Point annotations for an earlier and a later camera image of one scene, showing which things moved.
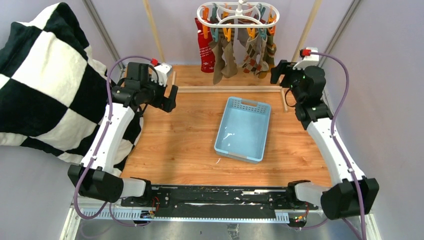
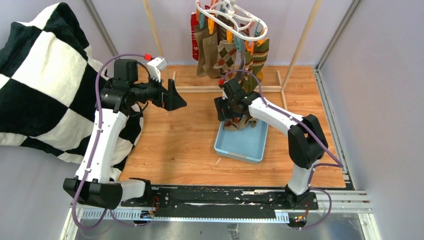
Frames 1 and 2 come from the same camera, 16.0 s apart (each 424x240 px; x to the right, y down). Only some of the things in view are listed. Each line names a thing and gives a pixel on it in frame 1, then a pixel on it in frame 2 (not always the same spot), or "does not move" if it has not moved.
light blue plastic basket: x=243 y=134 does not move
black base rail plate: x=219 y=201 does not move
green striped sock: x=269 y=55 to x=260 y=49
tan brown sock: x=229 y=68 to x=210 y=55
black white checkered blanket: x=53 y=89 does not move
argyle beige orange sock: x=253 y=61 to x=236 y=123
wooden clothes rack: x=231 y=89 does not move
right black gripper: x=276 y=72 to x=220 y=104
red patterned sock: x=206 y=48 to x=194 y=22
